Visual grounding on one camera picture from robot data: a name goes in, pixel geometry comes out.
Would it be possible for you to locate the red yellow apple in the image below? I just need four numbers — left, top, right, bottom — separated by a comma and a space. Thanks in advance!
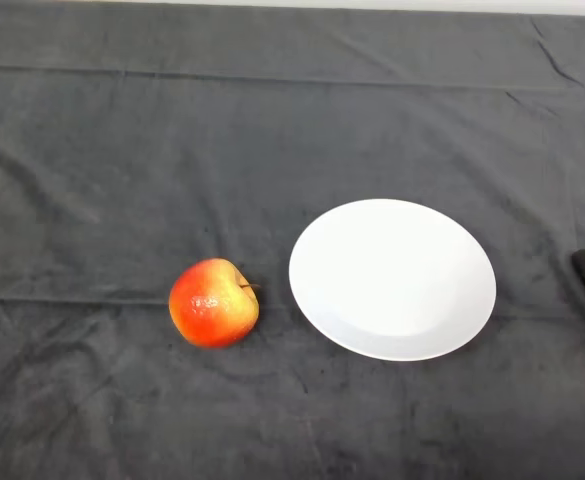
168, 257, 262, 350

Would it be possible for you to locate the white round plate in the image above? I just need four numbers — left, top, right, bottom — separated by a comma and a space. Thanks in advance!
288, 198, 498, 363

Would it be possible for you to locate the black table cloth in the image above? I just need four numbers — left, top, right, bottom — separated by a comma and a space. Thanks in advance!
0, 0, 585, 480

